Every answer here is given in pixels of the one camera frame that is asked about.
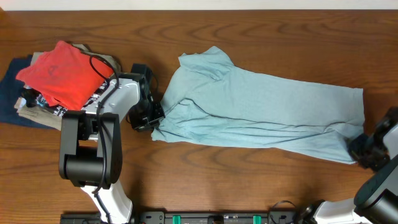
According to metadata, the black printed folded shirt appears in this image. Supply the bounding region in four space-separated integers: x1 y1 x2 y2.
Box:
19 77 109 119

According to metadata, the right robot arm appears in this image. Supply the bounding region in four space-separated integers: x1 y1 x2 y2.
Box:
295 107 397 224

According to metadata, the khaki folded garment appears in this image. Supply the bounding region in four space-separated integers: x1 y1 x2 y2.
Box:
14 44 121 130

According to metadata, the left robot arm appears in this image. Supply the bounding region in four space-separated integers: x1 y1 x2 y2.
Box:
59 70 164 223

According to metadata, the light blue t-shirt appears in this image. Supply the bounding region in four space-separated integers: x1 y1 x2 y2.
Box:
152 47 364 164

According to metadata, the navy blue folded garment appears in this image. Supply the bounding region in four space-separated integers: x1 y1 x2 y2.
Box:
1 55 51 129

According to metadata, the red folded shirt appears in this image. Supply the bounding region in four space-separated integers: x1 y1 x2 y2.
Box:
16 41 113 110

